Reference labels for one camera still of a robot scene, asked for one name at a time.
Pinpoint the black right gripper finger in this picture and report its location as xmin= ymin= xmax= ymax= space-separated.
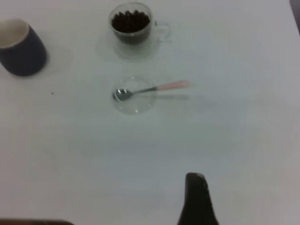
xmin=177 ymin=172 xmax=220 ymax=225

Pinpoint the metal spoon with pink handle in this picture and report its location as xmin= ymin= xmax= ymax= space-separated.
xmin=112 ymin=80 xmax=192 ymax=102

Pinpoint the dark grey ceramic mug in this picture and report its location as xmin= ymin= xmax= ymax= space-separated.
xmin=0 ymin=18 xmax=48 ymax=77

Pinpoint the roasted coffee beans heap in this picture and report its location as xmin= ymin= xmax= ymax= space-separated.
xmin=111 ymin=10 xmax=151 ymax=44

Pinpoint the clear round glass dish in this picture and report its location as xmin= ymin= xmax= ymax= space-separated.
xmin=112 ymin=76 xmax=159 ymax=116

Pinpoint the clear glass saucer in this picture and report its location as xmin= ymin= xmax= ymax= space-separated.
xmin=96 ymin=30 xmax=161 ymax=60

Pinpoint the clear glass cup with handle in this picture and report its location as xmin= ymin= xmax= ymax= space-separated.
xmin=108 ymin=2 xmax=172 ymax=45

